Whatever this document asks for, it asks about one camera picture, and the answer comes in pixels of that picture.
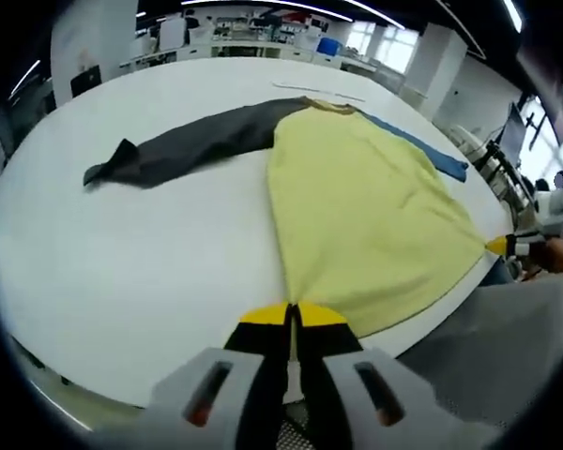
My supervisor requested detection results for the black monitor stand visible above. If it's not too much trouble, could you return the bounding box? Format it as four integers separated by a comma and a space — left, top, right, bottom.
523, 93, 548, 151

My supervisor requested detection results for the yellow garment with dark sleeves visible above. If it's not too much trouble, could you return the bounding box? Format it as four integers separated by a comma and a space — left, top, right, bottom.
83, 96, 489, 404

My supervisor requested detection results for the white cabinet counter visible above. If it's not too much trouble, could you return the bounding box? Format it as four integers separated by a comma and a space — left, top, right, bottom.
121, 39, 343, 71

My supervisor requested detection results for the ceiling light strip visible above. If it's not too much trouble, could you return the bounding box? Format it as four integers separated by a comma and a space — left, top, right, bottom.
8, 59, 42, 100
501, 0, 523, 34

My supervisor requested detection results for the computer monitor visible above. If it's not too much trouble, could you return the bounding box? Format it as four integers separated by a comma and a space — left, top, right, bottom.
499, 102, 526, 163

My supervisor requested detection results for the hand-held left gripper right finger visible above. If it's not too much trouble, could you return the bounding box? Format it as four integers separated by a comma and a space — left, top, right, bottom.
296, 302, 456, 450

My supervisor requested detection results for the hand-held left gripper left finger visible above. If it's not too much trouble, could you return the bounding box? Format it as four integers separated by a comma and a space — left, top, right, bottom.
143, 303, 295, 450

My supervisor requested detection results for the white flat table strip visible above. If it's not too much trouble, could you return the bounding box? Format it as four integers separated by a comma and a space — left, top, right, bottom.
271, 80, 367, 102

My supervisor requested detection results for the white square pillar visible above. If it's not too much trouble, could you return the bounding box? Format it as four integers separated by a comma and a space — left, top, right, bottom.
50, 8, 137, 107
401, 22, 468, 116

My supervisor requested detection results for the blue storage box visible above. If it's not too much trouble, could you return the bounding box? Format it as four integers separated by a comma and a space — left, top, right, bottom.
316, 37, 344, 58

